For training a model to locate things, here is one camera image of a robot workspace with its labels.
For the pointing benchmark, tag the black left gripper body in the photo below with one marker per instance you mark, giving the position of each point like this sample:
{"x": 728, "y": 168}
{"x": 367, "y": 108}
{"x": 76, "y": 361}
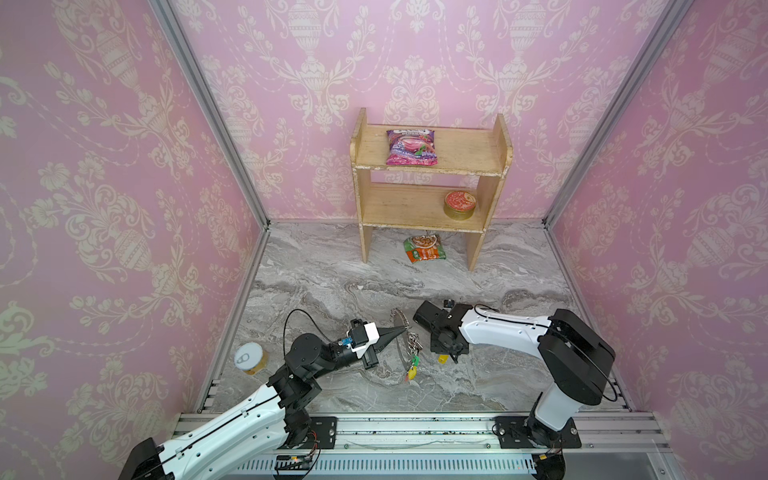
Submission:
{"x": 369, "y": 362}

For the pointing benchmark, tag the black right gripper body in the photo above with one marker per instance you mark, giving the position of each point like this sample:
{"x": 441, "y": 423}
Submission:
{"x": 441, "y": 327}

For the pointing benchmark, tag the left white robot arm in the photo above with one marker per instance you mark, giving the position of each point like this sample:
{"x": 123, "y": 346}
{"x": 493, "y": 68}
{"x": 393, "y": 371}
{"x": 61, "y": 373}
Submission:
{"x": 272, "y": 417}

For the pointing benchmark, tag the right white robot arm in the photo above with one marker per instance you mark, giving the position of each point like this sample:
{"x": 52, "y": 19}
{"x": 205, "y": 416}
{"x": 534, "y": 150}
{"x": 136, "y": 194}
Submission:
{"x": 578, "y": 359}

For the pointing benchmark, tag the green orange snack packet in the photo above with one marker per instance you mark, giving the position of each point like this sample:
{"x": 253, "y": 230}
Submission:
{"x": 424, "y": 248}

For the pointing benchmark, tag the round red gold tin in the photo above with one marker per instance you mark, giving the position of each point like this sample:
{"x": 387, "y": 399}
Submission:
{"x": 459, "y": 205}

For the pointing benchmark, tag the wooden two-tier shelf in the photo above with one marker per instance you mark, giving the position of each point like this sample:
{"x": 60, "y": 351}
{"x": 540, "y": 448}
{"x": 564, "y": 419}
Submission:
{"x": 486, "y": 154}

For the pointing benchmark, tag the pink snack packet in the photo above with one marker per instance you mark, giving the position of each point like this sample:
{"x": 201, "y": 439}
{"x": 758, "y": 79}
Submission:
{"x": 411, "y": 147}

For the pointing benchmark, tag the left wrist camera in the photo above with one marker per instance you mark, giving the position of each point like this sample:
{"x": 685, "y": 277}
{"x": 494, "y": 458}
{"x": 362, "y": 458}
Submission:
{"x": 360, "y": 338}

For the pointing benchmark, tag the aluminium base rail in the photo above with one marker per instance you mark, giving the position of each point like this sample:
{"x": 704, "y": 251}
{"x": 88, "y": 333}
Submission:
{"x": 446, "y": 433}

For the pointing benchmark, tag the aluminium corner post left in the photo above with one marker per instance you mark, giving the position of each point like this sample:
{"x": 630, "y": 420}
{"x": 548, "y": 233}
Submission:
{"x": 194, "y": 74}

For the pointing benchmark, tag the aluminium corner post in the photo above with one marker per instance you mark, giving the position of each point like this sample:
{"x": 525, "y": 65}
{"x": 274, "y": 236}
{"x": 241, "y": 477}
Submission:
{"x": 194, "y": 74}
{"x": 663, "y": 30}

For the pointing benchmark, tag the aluminium corner post right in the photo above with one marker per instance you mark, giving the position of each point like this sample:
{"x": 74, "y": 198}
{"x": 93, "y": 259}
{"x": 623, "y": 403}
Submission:
{"x": 663, "y": 30}

